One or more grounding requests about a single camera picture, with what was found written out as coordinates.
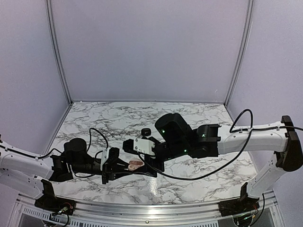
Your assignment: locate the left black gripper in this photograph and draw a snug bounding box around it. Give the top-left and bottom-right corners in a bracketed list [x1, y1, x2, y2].
[71, 157, 134, 185]

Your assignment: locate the pink earbud charging case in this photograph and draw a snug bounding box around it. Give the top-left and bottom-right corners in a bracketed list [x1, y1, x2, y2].
[128, 158, 144, 171]

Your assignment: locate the black earbud charging case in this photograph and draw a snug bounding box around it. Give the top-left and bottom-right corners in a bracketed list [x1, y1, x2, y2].
[141, 128, 152, 137]

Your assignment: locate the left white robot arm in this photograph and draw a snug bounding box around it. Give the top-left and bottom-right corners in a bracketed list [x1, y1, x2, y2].
[0, 138, 133, 210]

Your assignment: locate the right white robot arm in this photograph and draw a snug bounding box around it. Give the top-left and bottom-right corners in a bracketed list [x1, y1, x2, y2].
[131, 113, 303, 212]

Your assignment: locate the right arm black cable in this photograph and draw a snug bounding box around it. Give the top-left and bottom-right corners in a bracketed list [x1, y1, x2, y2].
[137, 109, 303, 181]

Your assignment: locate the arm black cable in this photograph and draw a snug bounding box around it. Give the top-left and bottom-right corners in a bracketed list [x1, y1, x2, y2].
[137, 109, 303, 181]
[0, 127, 110, 178]

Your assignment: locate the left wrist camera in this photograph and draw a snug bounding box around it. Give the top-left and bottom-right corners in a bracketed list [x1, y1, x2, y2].
[100, 147, 120, 171]

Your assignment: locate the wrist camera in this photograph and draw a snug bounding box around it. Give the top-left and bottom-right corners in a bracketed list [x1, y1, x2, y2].
[100, 147, 120, 171]
[123, 138, 155, 157]

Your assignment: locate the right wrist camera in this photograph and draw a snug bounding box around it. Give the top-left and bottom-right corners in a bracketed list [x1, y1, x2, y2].
[123, 138, 155, 157]

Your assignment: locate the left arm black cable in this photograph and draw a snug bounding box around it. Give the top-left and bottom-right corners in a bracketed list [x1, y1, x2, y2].
[0, 127, 110, 178]

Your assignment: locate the front aluminium rail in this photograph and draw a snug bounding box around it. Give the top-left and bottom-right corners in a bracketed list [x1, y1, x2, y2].
[8, 191, 285, 227]

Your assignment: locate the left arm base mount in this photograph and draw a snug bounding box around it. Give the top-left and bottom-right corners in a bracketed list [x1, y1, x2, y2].
[34, 179, 76, 215]

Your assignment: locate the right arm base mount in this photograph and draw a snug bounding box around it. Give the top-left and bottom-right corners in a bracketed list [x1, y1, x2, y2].
[218, 183, 260, 217]

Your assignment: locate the right aluminium frame post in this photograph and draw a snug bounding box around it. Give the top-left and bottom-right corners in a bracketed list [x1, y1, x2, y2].
[224, 0, 255, 108]

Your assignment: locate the aluminium frame post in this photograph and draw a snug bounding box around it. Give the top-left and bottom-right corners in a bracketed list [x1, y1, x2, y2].
[45, 0, 73, 105]
[224, 0, 255, 108]

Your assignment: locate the left aluminium frame post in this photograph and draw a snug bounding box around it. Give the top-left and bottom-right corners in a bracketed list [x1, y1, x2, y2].
[45, 0, 73, 105]

